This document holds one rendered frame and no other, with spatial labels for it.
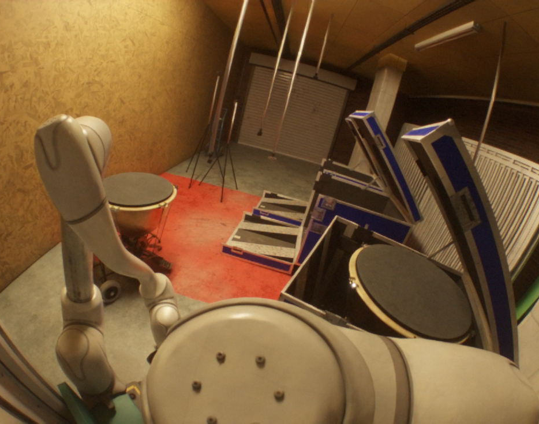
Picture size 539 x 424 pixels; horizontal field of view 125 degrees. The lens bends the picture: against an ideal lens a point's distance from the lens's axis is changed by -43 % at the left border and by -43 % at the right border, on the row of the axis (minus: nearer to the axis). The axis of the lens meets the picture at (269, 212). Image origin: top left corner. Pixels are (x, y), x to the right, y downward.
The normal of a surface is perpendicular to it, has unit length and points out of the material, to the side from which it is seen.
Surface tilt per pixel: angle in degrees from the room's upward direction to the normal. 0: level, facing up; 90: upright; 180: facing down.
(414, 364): 13
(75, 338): 7
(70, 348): 5
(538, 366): 90
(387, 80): 90
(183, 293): 0
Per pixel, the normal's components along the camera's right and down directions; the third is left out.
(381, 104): -0.11, 0.41
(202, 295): 0.23, -0.87
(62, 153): 0.73, 0.13
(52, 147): 0.47, 0.24
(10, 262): 0.97, 0.26
